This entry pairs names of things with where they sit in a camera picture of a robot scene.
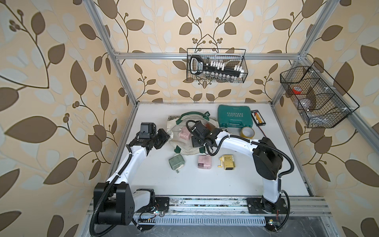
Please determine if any pink pencil sharpener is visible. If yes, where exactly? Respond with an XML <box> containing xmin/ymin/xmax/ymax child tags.
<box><xmin>179</xmin><ymin>126</ymin><xmax>192</xmax><ymax>141</ymax></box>
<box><xmin>197</xmin><ymin>155</ymin><xmax>212</xmax><ymax>169</ymax></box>

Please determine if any cream floral tote bag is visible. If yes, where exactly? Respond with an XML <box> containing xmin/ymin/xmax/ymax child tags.
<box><xmin>166</xmin><ymin>111</ymin><xmax>219</xmax><ymax>155</ymax></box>

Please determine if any yellow pencil sharpener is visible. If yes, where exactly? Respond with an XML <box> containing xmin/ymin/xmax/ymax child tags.
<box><xmin>218</xmin><ymin>155</ymin><xmax>235</xmax><ymax>170</ymax></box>

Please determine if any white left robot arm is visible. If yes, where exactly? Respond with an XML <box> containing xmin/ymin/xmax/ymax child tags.
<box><xmin>89</xmin><ymin>122</ymin><xmax>170</xmax><ymax>237</ymax></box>

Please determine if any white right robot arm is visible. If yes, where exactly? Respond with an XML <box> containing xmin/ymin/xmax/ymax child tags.
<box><xmin>186</xmin><ymin>120</ymin><xmax>295</xmax><ymax>213</ymax></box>

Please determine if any green plastic tool case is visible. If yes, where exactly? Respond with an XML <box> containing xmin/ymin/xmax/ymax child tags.
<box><xmin>217</xmin><ymin>105</ymin><xmax>253</xmax><ymax>128</ymax></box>

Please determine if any yellow tape roll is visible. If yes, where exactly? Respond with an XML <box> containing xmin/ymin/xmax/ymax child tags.
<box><xmin>240</xmin><ymin>127</ymin><xmax>255</xmax><ymax>139</ymax></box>

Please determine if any black parallel charging board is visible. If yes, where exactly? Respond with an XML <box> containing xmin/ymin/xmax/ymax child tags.
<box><xmin>251</xmin><ymin>110</ymin><xmax>266</xmax><ymax>127</ymax></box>

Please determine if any black socket wrench set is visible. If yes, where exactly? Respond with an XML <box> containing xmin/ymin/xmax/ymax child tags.
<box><xmin>187</xmin><ymin>54</ymin><xmax>248</xmax><ymax>78</ymax></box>

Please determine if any red tape roll in basket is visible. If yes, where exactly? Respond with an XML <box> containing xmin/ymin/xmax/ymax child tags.
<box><xmin>292</xmin><ymin>86</ymin><xmax>303</xmax><ymax>95</ymax></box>

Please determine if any black wire basket back wall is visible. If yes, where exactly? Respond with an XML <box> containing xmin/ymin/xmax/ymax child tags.
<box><xmin>187</xmin><ymin>47</ymin><xmax>248</xmax><ymax>84</ymax></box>

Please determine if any black wire basket wall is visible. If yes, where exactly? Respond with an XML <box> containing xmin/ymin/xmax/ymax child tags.
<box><xmin>187</xmin><ymin>47</ymin><xmax>248</xmax><ymax>84</ymax></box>
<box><xmin>280</xmin><ymin>61</ymin><xmax>360</xmax><ymax>128</ymax></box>

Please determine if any black wire basket right wall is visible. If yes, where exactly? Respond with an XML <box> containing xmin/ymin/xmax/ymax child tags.
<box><xmin>280</xmin><ymin>61</ymin><xmax>360</xmax><ymax>128</ymax></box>

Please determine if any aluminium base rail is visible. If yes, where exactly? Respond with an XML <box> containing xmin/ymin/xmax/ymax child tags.
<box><xmin>156</xmin><ymin>195</ymin><xmax>332</xmax><ymax>217</ymax></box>

